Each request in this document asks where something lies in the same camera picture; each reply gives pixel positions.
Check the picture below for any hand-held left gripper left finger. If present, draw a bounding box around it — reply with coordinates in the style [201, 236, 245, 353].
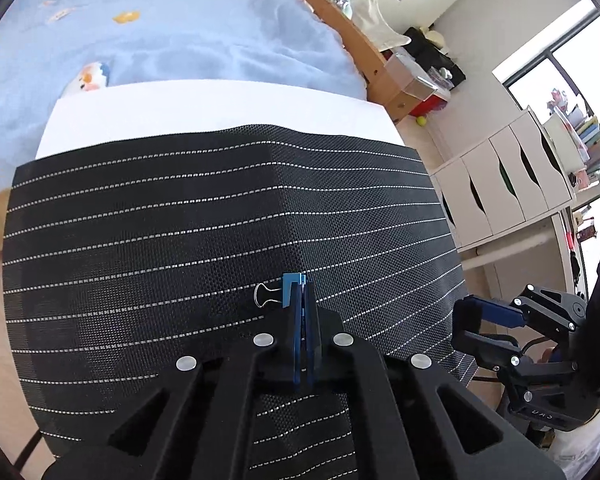
[40, 282, 304, 480]

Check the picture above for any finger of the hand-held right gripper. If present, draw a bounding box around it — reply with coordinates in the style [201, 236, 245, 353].
[450, 329, 579, 404]
[452, 284, 588, 333]

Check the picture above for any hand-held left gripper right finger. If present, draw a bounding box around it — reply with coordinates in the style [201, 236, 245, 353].
[303, 284, 568, 480]

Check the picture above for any blue binder clip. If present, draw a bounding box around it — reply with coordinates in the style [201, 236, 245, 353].
[254, 272, 309, 307]

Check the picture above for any white drawer unit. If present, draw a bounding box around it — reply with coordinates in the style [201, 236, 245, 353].
[430, 110, 577, 252]

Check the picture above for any black striped placemat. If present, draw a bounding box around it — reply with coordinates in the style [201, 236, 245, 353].
[1, 122, 480, 480]

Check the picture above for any row of books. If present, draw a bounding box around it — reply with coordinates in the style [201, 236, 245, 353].
[547, 87, 600, 187]

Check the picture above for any red cooler box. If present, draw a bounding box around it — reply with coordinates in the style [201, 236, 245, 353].
[409, 92, 451, 119]

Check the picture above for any clear plastic box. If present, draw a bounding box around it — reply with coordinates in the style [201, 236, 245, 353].
[382, 51, 439, 101]

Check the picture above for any black bag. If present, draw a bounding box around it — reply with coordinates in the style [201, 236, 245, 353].
[405, 25, 466, 94]

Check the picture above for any black framed window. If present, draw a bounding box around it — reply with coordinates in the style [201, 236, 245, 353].
[492, 0, 600, 127]

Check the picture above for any white tote bag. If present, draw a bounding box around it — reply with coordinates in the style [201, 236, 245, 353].
[352, 0, 414, 54]

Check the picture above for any bed with blue blanket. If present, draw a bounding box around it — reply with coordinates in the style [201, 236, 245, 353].
[0, 0, 369, 202]

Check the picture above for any wooden bed frame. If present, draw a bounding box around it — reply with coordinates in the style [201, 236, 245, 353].
[267, 0, 406, 124]

